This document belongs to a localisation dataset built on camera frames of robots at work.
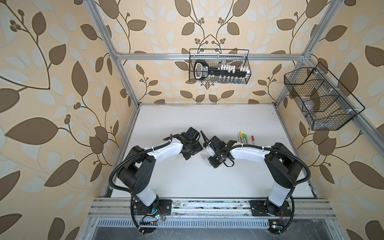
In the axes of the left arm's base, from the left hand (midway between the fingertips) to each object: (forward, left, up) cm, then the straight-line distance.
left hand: (200, 150), depth 89 cm
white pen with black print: (+11, -27, -5) cm, 30 cm away
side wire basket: (+12, -61, +29) cm, 69 cm away
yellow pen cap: (+16, -27, -5) cm, 32 cm away
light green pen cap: (+14, -31, -6) cm, 35 cm away
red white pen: (+10, -35, -6) cm, 37 cm away
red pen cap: (+14, -36, -6) cm, 39 cm away
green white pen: (+10, -30, -6) cm, 32 cm away
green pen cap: (+15, -30, -6) cm, 34 cm away
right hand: (-5, -8, -6) cm, 11 cm away
